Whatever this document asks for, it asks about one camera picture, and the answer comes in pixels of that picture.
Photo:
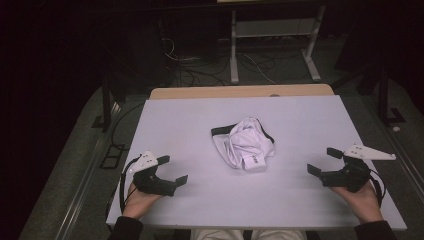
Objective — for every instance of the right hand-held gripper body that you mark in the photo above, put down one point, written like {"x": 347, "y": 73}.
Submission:
{"x": 355, "y": 176}

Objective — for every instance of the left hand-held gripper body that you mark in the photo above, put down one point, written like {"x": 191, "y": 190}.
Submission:
{"x": 148, "y": 183}

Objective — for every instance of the white shorts with black waistband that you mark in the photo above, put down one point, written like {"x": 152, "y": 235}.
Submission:
{"x": 246, "y": 143}

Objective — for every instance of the person's left hand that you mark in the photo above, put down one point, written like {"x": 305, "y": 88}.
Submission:
{"x": 138, "y": 205}

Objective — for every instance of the person's right hand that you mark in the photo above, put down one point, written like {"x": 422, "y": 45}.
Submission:
{"x": 363, "y": 203}

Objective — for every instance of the small white round object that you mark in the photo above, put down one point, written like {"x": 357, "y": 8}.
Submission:
{"x": 396, "y": 128}

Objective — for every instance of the person's beige trousers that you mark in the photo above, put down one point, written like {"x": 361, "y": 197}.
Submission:
{"x": 216, "y": 235}

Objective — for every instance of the black stand with angled braces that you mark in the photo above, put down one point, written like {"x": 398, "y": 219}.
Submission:
{"x": 383, "y": 96}

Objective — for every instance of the black stand with flat foot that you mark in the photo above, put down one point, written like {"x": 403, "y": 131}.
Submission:
{"x": 106, "y": 100}

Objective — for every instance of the wooden table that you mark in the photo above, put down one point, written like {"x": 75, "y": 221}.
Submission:
{"x": 233, "y": 91}

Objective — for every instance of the white metal stand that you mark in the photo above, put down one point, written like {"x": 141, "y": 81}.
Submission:
{"x": 234, "y": 50}

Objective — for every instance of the black floor frame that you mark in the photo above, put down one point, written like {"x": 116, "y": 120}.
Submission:
{"x": 112, "y": 156}

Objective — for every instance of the metal floor rail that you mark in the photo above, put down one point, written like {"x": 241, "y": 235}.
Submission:
{"x": 83, "y": 186}
{"x": 400, "y": 150}

